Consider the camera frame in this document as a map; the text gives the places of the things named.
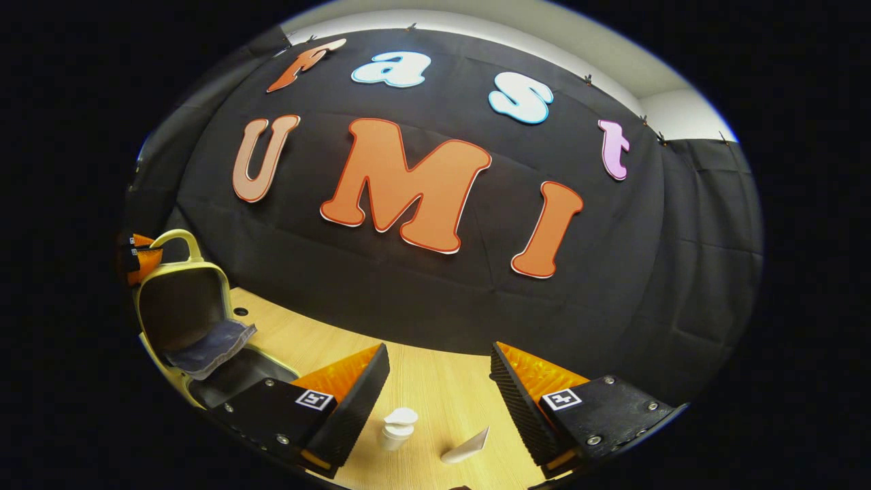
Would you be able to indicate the white squeeze tube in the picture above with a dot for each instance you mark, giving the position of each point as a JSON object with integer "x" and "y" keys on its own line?
{"x": 466, "y": 449}

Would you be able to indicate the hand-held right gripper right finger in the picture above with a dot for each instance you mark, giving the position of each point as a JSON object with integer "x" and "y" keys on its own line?
{"x": 524, "y": 415}

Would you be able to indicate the white pump bottle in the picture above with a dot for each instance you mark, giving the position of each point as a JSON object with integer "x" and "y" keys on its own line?
{"x": 397, "y": 429}

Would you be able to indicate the pale yellow small suitcase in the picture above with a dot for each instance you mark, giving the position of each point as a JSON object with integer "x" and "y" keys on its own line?
{"x": 180, "y": 306}

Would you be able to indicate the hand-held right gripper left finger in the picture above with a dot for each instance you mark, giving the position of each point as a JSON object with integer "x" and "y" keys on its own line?
{"x": 357, "y": 415}

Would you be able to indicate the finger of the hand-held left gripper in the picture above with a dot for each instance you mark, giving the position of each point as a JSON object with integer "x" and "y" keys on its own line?
{"x": 144, "y": 265}

